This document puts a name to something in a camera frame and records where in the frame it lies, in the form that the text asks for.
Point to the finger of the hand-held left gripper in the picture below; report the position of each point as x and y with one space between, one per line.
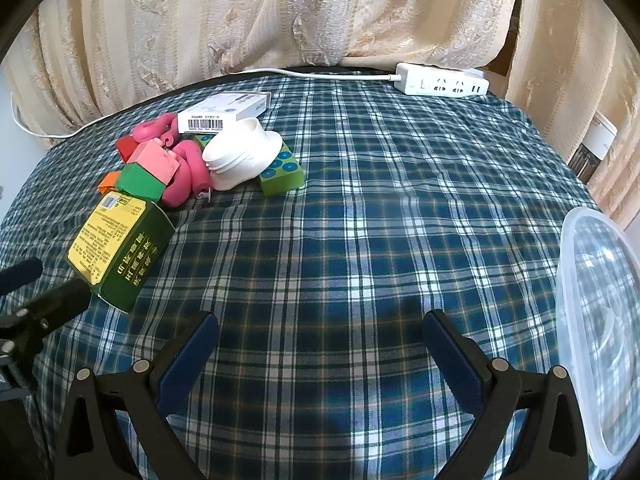
20 275
60 297

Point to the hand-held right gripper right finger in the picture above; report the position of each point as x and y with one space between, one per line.
452 360

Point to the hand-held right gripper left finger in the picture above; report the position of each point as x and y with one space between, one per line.
187 360

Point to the green box with yellow label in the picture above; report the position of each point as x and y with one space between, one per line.
125 255

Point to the orange toy block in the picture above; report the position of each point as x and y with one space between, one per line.
109 181

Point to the green block with blue dots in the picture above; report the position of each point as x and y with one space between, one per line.
282 175
140 182

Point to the clear plastic bowl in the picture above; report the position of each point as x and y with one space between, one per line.
595 310

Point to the pink toy brick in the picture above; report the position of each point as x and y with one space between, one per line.
157 160

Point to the pink foam hair curler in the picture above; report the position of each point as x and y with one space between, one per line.
182 180

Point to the white plastic jar lid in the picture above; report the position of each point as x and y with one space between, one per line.
240 155

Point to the white cardboard medicine box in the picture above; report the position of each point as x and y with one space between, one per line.
220 110

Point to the blue plaid tablecloth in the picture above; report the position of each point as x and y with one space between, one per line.
375 220

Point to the red toy block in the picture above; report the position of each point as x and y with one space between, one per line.
127 147

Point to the white tower heater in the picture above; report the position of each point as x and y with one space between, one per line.
597 140

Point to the white power strip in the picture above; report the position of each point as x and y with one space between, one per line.
440 80

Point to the wide cream patterned curtain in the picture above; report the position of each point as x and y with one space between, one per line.
250 15

